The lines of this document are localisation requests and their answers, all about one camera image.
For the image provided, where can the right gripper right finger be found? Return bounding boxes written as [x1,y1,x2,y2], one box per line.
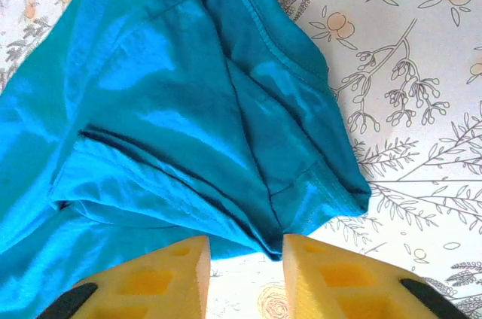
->
[282,234,475,319]

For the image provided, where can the blue t-shirt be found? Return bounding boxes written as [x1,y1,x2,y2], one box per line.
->
[0,0,374,319]

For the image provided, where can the floral tablecloth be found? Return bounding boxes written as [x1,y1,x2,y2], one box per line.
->
[0,0,482,319]

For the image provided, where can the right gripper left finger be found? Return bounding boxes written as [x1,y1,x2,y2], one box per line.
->
[35,235,211,319]

